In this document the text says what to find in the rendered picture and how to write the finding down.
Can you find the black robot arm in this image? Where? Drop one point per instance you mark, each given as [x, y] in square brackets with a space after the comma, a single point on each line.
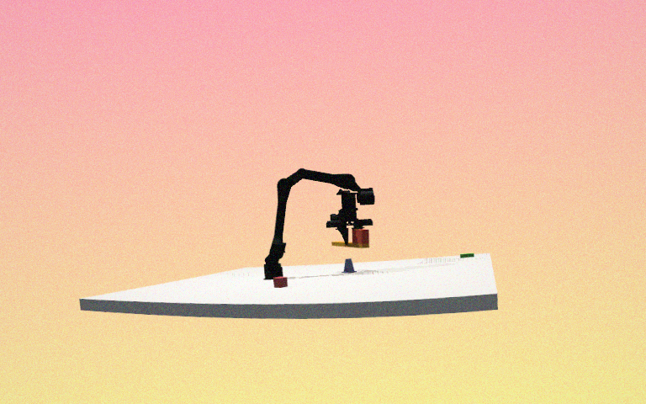
[274, 269]

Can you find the small red cube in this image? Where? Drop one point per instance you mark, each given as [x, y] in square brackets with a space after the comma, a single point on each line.
[280, 282]

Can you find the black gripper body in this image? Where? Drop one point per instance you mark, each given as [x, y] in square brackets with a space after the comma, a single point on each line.
[349, 214]

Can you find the orange bar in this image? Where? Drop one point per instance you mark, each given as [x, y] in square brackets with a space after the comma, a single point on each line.
[360, 239]

